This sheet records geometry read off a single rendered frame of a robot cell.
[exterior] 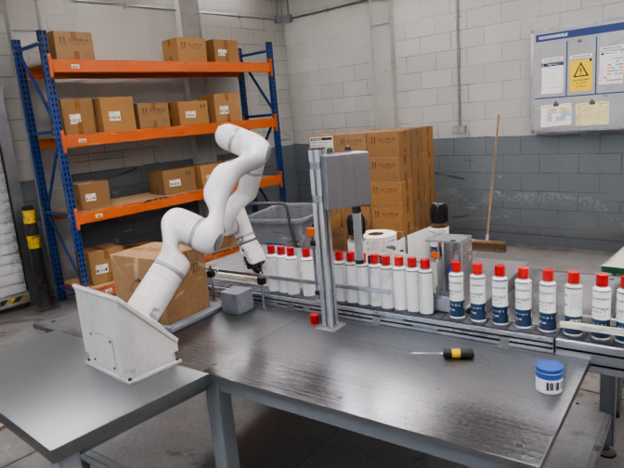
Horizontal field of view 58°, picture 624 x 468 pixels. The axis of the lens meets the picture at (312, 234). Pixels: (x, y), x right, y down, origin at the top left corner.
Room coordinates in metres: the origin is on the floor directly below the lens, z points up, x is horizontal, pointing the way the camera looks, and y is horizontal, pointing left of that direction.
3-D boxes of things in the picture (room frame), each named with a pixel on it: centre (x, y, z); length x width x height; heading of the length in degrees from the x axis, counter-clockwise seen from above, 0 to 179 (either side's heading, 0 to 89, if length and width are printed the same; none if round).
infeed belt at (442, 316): (2.15, -0.09, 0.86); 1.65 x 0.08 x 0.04; 54
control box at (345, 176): (2.02, -0.13, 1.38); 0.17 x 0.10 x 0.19; 109
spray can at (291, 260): (2.29, 0.10, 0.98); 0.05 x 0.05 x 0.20
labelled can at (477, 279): (1.82, -0.55, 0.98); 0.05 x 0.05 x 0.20
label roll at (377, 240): (2.68, -0.31, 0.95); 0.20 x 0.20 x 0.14
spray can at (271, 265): (2.35, 0.18, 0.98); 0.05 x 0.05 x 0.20
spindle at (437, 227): (2.53, -0.59, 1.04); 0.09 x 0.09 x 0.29
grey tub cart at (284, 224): (4.91, 0.20, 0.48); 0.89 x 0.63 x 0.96; 156
